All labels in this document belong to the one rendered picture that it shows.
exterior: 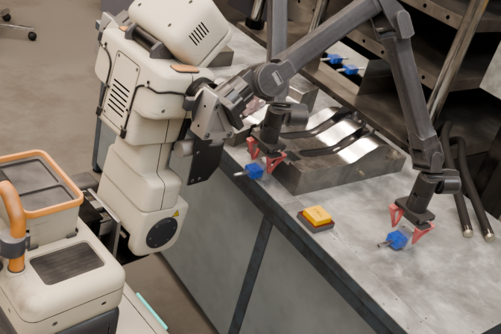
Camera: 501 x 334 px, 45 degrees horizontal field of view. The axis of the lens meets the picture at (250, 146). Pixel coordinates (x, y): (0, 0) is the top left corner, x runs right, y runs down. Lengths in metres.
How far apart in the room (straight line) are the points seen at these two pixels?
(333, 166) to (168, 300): 0.99
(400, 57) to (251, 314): 1.04
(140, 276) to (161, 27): 1.43
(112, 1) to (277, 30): 3.43
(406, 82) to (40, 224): 0.96
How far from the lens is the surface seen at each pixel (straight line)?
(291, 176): 1.83
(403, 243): 1.77
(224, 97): 1.35
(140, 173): 1.57
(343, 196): 1.92
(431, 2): 2.46
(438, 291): 1.72
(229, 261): 2.17
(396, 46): 1.59
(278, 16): 1.78
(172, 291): 2.57
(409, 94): 1.61
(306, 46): 1.45
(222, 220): 2.15
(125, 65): 1.46
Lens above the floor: 1.80
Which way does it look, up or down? 30 degrees down
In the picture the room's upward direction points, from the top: 15 degrees clockwise
